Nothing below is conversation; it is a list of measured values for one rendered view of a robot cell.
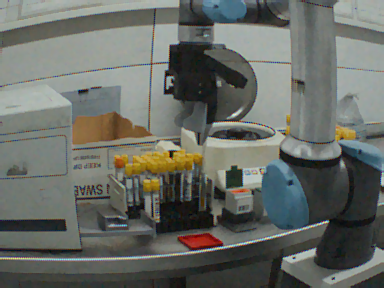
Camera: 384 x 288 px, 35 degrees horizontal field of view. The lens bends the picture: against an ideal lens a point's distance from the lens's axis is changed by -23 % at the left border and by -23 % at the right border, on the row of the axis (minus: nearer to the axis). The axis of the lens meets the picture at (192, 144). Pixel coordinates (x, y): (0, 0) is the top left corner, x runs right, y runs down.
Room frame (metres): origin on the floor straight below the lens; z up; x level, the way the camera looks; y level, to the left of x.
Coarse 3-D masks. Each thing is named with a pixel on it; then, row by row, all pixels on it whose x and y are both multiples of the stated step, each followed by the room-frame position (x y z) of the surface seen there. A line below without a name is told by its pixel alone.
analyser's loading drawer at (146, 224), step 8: (96, 208) 1.32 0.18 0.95; (104, 216) 1.28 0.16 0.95; (112, 216) 1.34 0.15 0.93; (120, 216) 1.32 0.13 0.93; (144, 216) 1.35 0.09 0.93; (80, 224) 1.29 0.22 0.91; (88, 224) 1.30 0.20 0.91; (96, 224) 1.31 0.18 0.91; (104, 224) 1.28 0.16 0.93; (120, 224) 1.33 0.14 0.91; (128, 224) 1.30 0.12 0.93; (136, 224) 1.33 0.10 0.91; (144, 224) 1.34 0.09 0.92; (152, 224) 1.31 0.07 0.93; (80, 232) 1.24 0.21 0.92; (88, 232) 1.25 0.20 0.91; (96, 232) 1.26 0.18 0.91; (104, 232) 1.27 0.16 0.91; (112, 232) 1.28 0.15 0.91; (120, 232) 1.28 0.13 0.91; (128, 232) 1.29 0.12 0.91; (136, 232) 1.30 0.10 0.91; (144, 232) 1.31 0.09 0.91; (152, 232) 1.31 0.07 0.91
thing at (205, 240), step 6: (198, 234) 1.38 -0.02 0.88; (204, 234) 1.38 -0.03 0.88; (210, 234) 1.38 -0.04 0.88; (180, 240) 1.35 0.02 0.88; (186, 240) 1.35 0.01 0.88; (192, 240) 1.36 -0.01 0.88; (198, 240) 1.36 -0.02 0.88; (204, 240) 1.36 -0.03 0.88; (210, 240) 1.36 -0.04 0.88; (216, 240) 1.35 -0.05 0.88; (192, 246) 1.30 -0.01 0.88; (198, 246) 1.31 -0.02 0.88; (204, 246) 1.31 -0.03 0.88; (210, 246) 1.32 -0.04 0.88
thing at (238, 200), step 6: (228, 192) 1.46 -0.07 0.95; (234, 192) 1.45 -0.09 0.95; (240, 192) 1.45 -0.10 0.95; (246, 192) 1.45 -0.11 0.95; (228, 198) 1.46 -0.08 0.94; (234, 198) 1.44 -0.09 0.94; (240, 198) 1.43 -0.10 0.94; (246, 198) 1.44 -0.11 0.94; (252, 198) 1.45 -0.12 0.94; (228, 204) 1.46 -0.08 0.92; (234, 204) 1.43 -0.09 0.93; (240, 204) 1.43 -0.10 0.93; (246, 204) 1.44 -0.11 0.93; (234, 210) 1.43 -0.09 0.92; (240, 210) 1.43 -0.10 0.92; (246, 210) 1.44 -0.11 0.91
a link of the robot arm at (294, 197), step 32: (288, 0) 1.06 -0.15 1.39; (320, 0) 1.01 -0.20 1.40; (320, 32) 1.02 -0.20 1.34; (320, 64) 1.02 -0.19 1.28; (320, 96) 1.03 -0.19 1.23; (320, 128) 1.03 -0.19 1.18; (288, 160) 1.04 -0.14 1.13; (320, 160) 1.02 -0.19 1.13; (288, 192) 1.01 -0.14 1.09; (320, 192) 1.02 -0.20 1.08; (288, 224) 1.02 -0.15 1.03
